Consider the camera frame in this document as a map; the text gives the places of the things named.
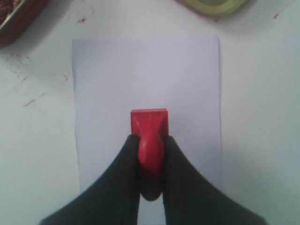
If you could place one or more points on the white paper sheet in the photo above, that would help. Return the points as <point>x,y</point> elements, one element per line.
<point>113,77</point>

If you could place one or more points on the gold tin lid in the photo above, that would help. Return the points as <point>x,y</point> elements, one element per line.
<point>214,8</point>

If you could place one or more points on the red ink tin base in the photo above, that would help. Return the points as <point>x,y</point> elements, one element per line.
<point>16,18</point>

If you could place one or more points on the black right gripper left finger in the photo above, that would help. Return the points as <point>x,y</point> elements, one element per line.
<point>112,200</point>

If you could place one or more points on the red plastic stamp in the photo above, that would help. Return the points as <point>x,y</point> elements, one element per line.
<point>151,126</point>

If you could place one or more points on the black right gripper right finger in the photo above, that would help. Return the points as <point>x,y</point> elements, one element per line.
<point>189,199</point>

